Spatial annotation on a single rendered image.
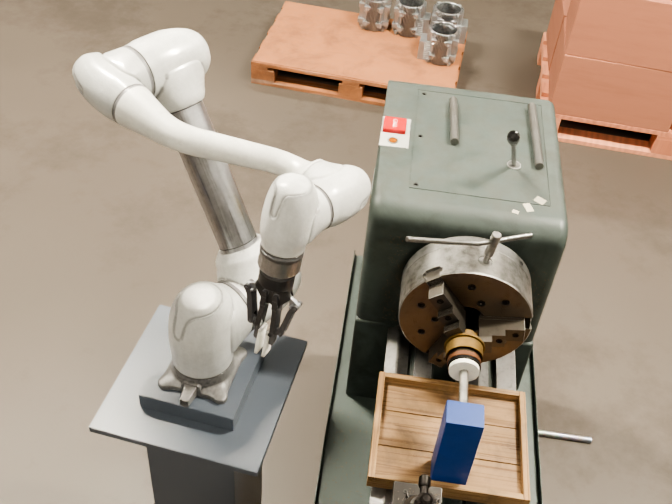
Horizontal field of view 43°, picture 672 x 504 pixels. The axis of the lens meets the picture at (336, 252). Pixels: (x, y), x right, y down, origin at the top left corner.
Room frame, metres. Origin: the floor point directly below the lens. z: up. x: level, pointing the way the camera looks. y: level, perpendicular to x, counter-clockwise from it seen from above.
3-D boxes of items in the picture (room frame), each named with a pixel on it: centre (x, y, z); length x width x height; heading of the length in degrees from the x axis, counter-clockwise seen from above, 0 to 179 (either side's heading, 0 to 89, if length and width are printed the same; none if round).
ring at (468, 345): (1.26, -0.31, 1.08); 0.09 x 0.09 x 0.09; 87
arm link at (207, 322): (1.37, 0.31, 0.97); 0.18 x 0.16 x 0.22; 142
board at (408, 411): (1.17, -0.31, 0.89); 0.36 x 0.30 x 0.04; 87
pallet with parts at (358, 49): (4.29, -0.05, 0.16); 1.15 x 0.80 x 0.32; 85
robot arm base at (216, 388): (1.34, 0.32, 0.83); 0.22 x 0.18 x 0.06; 169
